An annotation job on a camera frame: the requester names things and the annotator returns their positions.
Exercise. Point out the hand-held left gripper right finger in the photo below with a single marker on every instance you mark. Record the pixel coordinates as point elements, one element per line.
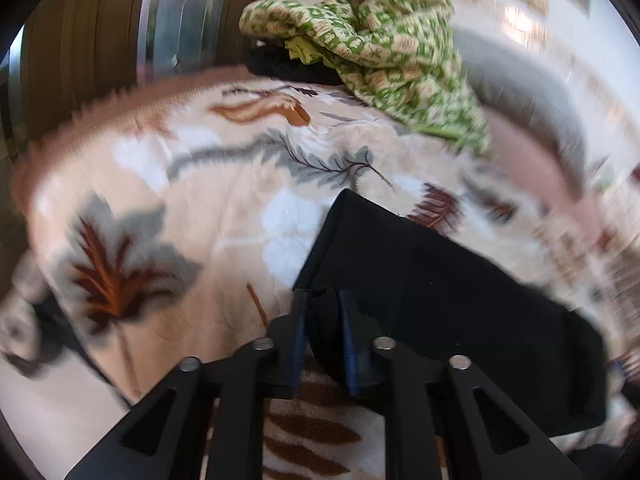
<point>350,345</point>

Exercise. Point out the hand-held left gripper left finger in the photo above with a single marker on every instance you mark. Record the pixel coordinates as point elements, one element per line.
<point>300,340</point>

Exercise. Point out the black pants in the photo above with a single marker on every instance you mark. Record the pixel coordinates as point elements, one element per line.
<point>450,300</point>

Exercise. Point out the leaf print fleece blanket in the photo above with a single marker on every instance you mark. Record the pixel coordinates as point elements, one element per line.
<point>200,210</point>

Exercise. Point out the pink brown bed mat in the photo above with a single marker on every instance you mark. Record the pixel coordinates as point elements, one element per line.
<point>525,160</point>

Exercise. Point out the black cloth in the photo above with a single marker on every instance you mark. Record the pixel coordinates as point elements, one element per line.
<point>280,65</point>

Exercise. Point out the green checkered quilt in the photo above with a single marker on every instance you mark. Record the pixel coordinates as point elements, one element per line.
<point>390,45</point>

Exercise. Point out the grey quilted pillow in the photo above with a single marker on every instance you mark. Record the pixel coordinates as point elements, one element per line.
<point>525,90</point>

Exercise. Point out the patterned glass door panel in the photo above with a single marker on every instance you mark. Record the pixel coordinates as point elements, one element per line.
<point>200,15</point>

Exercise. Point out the wooden door frame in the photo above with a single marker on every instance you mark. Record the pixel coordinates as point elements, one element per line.
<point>80,35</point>

